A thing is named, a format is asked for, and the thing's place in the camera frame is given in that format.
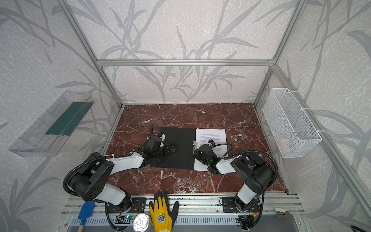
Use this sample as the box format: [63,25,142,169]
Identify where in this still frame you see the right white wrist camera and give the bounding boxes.
[208,139,216,148]

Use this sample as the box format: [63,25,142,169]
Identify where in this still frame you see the yellow black work glove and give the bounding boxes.
[149,191,179,232]

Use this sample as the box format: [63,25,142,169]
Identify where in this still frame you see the blue small shovel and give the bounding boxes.
[78,201,95,232]

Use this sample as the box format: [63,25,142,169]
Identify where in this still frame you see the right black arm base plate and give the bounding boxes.
[219,197,261,215]

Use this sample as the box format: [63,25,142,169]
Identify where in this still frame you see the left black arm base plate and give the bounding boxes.
[105,197,147,214]

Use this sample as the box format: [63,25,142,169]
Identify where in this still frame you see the printed paper back underneath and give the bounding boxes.
[194,129,228,172]

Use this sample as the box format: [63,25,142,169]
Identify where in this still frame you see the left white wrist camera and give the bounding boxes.
[155,133,166,142]

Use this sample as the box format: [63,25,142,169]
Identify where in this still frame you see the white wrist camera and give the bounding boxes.
[208,139,216,148]
[155,133,166,142]

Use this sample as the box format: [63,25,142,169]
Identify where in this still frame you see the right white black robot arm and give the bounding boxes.
[193,140,278,212]

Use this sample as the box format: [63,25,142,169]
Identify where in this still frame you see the clear plastic tray green base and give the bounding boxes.
[9,90,95,157]

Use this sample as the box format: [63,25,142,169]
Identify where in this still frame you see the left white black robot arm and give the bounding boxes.
[63,132,177,207]

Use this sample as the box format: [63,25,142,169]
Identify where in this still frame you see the white wire mesh basket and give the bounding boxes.
[262,88,322,158]

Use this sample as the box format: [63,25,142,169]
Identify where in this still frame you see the black folder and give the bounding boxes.
[150,127,196,170]

